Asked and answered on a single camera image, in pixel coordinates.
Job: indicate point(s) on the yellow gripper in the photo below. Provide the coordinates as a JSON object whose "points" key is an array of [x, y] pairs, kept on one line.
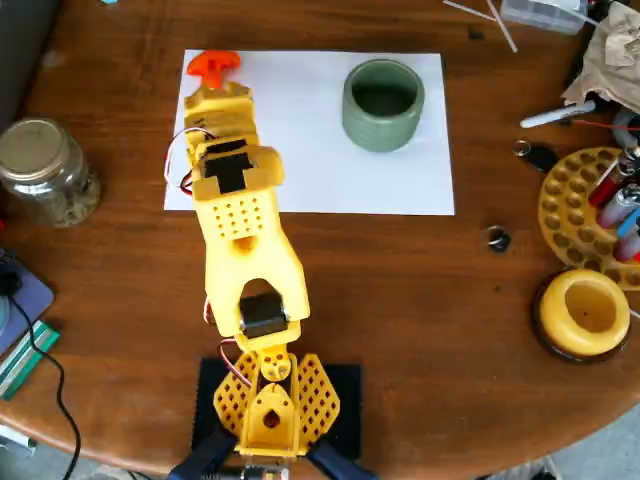
{"points": [[216, 101]]}

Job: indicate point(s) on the orange printed plastic object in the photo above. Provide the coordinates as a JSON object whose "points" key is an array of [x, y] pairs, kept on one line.
{"points": [[215, 61]]}

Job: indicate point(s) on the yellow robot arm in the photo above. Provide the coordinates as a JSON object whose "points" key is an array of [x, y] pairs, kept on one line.
{"points": [[245, 260]]}

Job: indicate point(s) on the yellow perforated robot base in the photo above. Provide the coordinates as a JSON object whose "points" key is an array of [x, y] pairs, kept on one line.
{"points": [[320, 400]]}

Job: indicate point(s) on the green ceramic cup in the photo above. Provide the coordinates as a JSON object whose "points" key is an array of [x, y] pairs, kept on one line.
{"points": [[380, 136]]}

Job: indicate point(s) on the white paper sheet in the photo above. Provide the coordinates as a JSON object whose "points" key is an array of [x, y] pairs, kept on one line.
{"points": [[320, 170]]}

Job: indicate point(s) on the glass jar with gold lid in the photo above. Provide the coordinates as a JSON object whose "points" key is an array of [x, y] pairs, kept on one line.
{"points": [[40, 165]]}

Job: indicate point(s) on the short white thin stick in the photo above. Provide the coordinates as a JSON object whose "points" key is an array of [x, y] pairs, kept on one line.
{"points": [[467, 9]]}

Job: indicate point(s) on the purple notebook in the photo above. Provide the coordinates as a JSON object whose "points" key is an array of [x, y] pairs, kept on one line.
{"points": [[37, 300]]}

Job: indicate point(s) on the black plug adapter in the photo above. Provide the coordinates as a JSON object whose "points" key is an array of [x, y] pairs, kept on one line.
{"points": [[10, 282]]}

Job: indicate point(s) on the long white thin stick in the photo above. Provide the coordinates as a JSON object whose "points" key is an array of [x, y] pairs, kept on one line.
{"points": [[505, 30]]}

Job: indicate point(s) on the green white striped book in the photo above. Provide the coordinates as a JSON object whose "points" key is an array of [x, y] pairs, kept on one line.
{"points": [[25, 360]]}

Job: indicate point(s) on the clear plastic box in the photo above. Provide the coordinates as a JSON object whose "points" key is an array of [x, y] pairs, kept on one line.
{"points": [[540, 12]]}

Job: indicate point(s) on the white marker pen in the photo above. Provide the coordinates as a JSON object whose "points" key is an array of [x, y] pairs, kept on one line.
{"points": [[550, 116]]}

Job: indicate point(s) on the yellow round holed holder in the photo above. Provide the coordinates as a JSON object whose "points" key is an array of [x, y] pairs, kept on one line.
{"points": [[560, 200]]}

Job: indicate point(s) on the crumpled brown paper bag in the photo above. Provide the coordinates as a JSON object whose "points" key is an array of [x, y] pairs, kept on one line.
{"points": [[615, 55]]}

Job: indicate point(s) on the white pen with black cap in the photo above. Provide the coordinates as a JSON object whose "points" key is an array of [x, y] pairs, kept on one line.
{"points": [[15, 439]]}

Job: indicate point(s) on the yellow round bowl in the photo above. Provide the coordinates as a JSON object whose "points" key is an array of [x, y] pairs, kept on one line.
{"points": [[555, 310]]}

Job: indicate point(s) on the grey metal shackle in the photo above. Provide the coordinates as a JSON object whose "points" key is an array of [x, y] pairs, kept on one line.
{"points": [[620, 127]]}

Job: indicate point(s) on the pink lighter with silver top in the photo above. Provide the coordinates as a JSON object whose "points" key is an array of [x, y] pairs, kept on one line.
{"points": [[611, 215]]}

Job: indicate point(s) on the blue lighter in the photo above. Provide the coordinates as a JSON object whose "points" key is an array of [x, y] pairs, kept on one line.
{"points": [[631, 225]]}

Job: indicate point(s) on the pink red lighter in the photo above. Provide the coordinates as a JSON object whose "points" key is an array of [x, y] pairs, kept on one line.
{"points": [[627, 249]]}

